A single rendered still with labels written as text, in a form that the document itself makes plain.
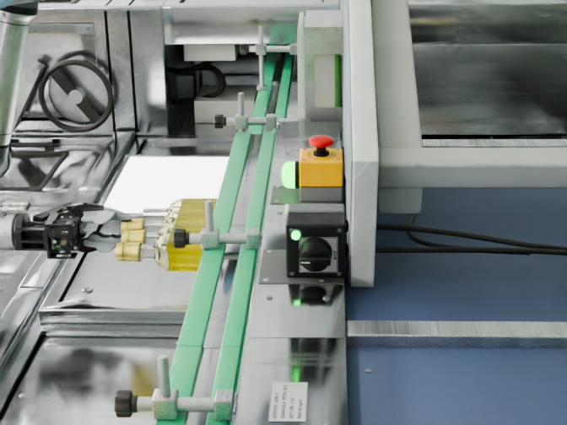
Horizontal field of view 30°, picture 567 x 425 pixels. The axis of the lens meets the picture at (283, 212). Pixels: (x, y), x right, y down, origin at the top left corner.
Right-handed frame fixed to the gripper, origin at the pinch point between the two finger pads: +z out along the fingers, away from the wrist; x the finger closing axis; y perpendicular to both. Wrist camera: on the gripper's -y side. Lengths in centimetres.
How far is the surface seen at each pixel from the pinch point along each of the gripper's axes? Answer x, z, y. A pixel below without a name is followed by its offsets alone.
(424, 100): -5, 66, -104
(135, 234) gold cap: 1.3, 3.0, 6.7
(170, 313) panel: -12.5, 9.4, 11.5
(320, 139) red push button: 26, 37, 25
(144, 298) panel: -12.5, 3.7, 5.7
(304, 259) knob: 20, 36, 59
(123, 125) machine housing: -12, -20, -104
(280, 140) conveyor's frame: 15.6, 29.6, -5.5
